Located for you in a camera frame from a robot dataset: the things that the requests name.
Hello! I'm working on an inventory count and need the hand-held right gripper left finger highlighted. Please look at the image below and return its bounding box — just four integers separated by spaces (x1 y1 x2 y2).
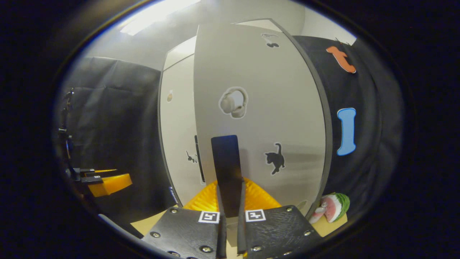
141 180 227 259

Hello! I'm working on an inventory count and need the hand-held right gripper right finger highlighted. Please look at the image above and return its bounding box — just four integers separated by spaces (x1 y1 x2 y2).
237 177 324 259

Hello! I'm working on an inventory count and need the black door handle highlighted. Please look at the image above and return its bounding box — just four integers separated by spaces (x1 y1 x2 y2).
194 135 206 184
211 135 245 218

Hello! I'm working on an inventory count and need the grey double-door shoe cabinet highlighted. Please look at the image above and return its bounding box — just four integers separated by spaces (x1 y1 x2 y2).
157 18 333 220

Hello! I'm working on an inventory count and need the cabinet door with headphone sticker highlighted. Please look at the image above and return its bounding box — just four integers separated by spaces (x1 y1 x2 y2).
193 18 333 216

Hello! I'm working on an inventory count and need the grey cabinet flap panel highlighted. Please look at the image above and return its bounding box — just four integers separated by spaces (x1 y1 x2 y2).
164 19 284 71

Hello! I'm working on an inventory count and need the watermelon slice toy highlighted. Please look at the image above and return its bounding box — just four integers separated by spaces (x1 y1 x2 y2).
309 192 351 224

